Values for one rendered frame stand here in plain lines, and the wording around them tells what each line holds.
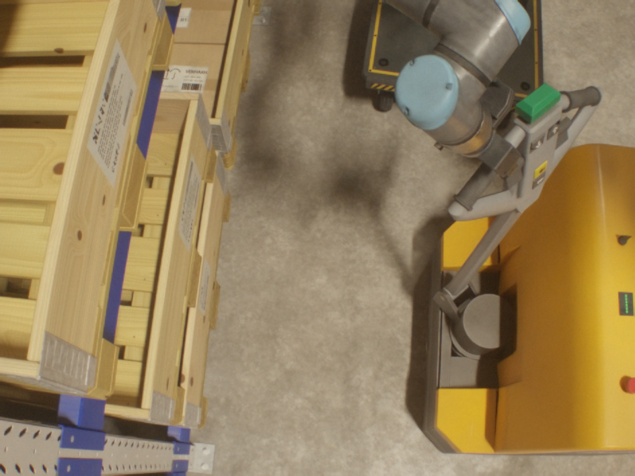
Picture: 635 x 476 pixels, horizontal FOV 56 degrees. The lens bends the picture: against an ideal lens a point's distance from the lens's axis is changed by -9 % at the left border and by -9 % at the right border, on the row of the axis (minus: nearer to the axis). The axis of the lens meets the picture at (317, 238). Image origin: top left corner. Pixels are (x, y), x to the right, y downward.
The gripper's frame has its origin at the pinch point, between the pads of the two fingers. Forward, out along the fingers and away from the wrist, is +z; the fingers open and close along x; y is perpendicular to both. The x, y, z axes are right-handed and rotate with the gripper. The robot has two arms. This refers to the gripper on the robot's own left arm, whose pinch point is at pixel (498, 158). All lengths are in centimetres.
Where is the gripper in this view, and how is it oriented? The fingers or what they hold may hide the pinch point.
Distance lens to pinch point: 114.0
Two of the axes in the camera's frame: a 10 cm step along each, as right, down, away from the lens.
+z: 5.4, 1.7, 8.3
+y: -5.9, 7.7, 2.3
